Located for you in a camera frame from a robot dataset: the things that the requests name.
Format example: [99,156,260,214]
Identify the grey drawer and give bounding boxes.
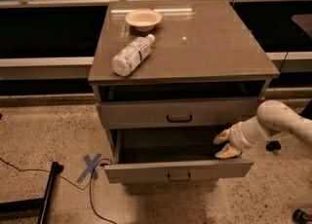
[97,97,261,130]
[105,126,254,183]

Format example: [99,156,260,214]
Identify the white plastic bottle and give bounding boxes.
[111,34,155,77]

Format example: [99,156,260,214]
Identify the grey drawer cabinet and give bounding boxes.
[87,0,281,185]

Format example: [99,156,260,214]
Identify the blue tape cross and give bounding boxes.
[76,153,101,183]

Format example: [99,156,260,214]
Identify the black floor cable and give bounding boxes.
[0,157,117,224]

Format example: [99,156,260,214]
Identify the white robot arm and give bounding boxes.
[213,100,312,159]

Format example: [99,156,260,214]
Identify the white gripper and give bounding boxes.
[213,122,252,160]

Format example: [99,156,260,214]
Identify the white paper bowl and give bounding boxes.
[125,9,162,32]

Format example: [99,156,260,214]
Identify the black stand leg left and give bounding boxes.
[0,162,63,224]

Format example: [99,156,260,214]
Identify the black caster wheel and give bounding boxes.
[292,208,312,224]

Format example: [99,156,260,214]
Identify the grey top drawer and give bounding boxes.
[97,97,261,130]

